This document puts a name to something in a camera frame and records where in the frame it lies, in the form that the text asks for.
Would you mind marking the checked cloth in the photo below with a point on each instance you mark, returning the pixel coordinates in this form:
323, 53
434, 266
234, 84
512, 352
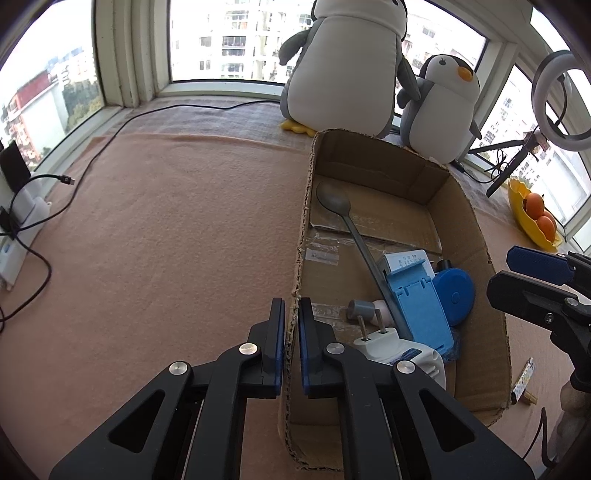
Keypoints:
221, 120

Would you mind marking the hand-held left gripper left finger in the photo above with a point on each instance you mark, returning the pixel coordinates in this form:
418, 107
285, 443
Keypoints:
277, 350

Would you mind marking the black tripod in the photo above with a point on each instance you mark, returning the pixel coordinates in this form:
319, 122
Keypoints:
505, 173

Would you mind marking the white power adapter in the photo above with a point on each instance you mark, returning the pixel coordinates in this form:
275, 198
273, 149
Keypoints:
406, 261

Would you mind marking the white power strip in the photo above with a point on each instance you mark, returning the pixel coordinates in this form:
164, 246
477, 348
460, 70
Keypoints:
18, 244

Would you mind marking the grey metal spoon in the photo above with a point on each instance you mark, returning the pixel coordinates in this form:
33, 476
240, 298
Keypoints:
332, 196

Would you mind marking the yellow fruit bowl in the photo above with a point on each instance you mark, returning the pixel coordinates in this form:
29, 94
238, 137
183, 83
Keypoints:
519, 207

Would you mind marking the black charger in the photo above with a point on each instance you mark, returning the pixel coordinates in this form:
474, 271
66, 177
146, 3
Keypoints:
11, 166

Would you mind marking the cardboard box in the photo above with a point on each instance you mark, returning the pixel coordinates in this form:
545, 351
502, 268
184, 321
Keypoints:
392, 198

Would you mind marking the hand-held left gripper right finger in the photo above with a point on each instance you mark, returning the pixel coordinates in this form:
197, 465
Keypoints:
304, 350

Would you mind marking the white travel plug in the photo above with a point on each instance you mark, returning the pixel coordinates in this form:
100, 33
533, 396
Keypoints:
397, 353

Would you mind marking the person's right hand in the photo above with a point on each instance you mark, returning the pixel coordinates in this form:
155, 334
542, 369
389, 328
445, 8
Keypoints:
577, 420

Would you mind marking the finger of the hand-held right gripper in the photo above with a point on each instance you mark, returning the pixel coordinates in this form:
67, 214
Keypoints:
517, 290
535, 261

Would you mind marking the small penguin plush toy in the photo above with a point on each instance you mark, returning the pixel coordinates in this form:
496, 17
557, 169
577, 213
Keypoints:
434, 120

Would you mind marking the patterned snack packet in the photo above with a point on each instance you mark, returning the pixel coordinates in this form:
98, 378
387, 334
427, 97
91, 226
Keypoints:
524, 378

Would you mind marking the pink tube with grey cap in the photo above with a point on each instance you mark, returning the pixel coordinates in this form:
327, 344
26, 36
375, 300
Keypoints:
381, 308

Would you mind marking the white window frame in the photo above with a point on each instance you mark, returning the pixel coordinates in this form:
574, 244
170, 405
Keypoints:
124, 55

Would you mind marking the blue phone stand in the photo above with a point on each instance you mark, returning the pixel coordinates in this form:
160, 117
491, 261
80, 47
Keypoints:
420, 314

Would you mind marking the large penguin plush toy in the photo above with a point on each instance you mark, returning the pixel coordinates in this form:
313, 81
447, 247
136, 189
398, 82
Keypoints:
341, 69

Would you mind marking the blue round tape measure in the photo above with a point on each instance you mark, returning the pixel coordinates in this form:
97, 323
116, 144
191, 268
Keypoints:
457, 295

